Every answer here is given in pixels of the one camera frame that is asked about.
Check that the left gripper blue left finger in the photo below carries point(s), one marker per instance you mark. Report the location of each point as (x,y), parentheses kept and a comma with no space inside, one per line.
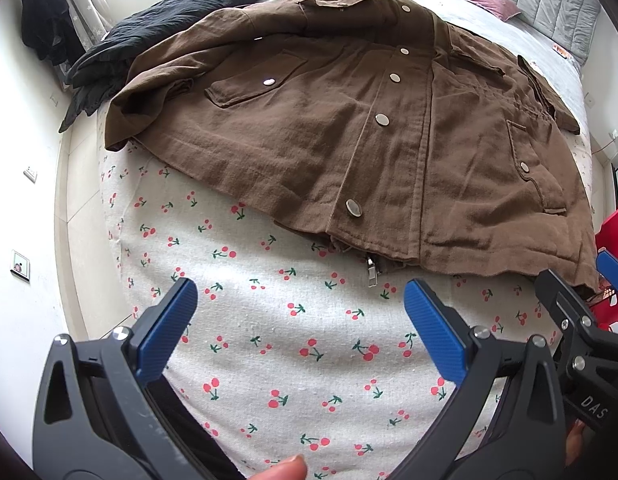
(94,416)

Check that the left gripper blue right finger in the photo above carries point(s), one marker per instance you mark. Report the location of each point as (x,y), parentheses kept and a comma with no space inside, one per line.
(505,418)

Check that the red plastic stool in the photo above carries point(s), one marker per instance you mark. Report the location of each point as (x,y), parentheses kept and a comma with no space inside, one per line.
(606,310)

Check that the brown jacket with fur collar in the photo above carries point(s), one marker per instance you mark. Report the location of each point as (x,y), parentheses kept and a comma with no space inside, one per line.
(373,123)

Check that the person's right hand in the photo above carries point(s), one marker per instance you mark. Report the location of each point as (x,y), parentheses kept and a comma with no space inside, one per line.
(575,442)

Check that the small orange white pack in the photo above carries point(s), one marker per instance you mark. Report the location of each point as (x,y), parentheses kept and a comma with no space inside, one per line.
(561,51)

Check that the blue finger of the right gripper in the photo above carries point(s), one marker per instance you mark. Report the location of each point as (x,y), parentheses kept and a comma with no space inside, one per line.
(607,265)
(586,353)

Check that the dark clothes hanging by curtain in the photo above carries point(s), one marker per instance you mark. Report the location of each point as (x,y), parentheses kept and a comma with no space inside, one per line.
(46,28)

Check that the person's left hand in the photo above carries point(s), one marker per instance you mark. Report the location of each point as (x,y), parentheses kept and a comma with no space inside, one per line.
(293,468)

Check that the white cherry print sheet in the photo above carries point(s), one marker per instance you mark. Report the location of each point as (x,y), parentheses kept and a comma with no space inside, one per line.
(291,350)

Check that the black garment on bed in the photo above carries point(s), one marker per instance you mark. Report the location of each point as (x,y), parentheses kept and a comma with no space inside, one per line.
(103,70)

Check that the wall socket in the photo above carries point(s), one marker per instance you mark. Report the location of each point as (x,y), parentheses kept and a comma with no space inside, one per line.
(21,267)

